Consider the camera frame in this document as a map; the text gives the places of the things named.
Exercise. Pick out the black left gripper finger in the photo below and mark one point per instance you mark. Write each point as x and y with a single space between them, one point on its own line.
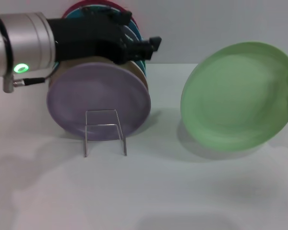
122 18
144 48

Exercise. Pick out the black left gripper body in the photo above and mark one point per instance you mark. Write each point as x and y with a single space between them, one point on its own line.
86 38

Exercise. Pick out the light green plate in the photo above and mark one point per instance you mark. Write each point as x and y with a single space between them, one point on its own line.
235 95

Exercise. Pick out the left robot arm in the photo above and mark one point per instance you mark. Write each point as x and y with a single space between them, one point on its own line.
26 40

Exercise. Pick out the beige plate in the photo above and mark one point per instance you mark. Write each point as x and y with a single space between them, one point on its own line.
136 72

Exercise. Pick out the red plate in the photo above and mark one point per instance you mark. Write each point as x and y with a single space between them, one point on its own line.
72 6

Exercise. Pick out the lavender purple plate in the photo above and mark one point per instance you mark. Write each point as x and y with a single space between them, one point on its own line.
98 95

